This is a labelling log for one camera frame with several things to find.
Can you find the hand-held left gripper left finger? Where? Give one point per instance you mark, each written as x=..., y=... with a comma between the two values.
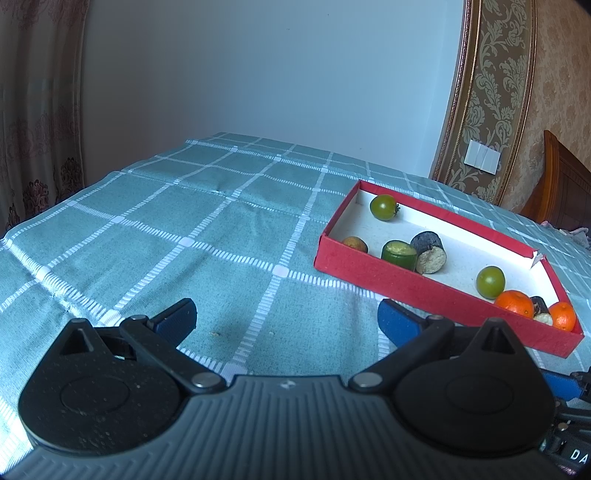
x=178, y=319

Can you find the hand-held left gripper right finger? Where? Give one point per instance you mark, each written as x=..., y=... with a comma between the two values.
x=396, y=323

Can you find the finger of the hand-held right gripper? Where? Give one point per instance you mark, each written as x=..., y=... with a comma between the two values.
x=561, y=383

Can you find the red cardboard box tray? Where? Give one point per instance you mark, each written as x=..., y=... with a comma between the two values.
x=415, y=277

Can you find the orange tangerine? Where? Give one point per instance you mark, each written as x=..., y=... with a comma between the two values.
x=515, y=302
x=563, y=316

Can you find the green cucumber piece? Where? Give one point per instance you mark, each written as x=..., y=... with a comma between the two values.
x=399, y=254

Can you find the small eggplant piece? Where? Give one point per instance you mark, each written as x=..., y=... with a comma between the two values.
x=541, y=311

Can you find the large eggplant piece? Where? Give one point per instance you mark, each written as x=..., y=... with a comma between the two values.
x=429, y=253

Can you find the small brown round fruit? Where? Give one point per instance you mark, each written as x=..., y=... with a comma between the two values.
x=355, y=243

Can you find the green tomato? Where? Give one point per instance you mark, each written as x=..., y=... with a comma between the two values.
x=384, y=207
x=490, y=282

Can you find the pale pink bedding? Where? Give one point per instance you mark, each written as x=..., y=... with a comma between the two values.
x=572, y=233

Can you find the brown wooden headboard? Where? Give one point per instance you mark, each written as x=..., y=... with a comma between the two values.
x=561, y=184

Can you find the patterned brown curtain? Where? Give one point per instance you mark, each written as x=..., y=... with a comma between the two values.
x=37, y=106

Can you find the white wall light switch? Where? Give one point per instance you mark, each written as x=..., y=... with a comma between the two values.
x=482, y=155

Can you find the gold framed damask wall panel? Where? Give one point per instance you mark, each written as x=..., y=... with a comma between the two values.
x=503, y=92

